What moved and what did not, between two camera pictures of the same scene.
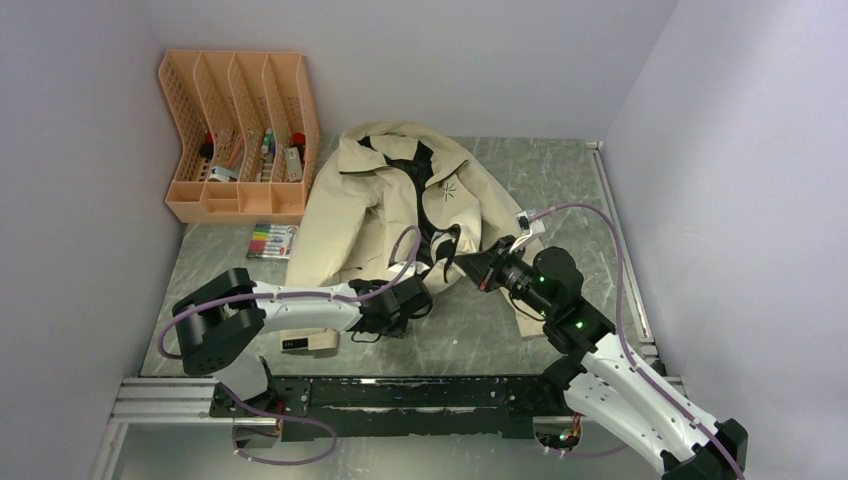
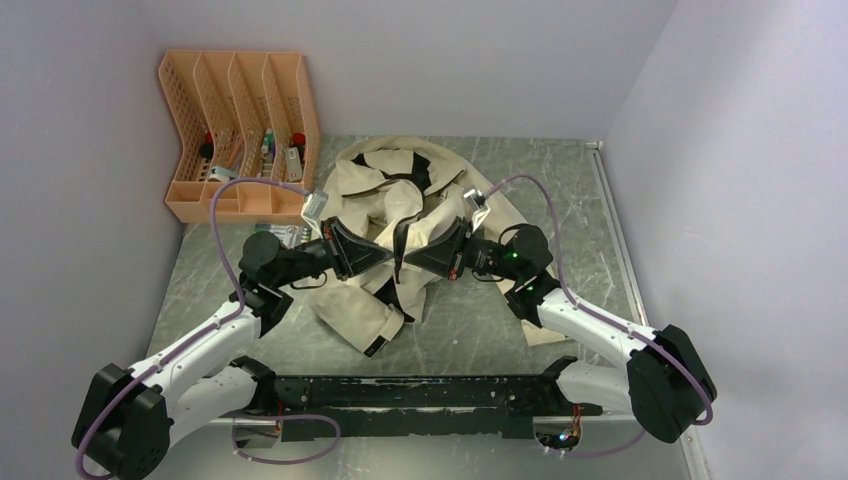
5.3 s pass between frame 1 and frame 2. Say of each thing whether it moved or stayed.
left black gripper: moved
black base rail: stayed
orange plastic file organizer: stayed
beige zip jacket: moved
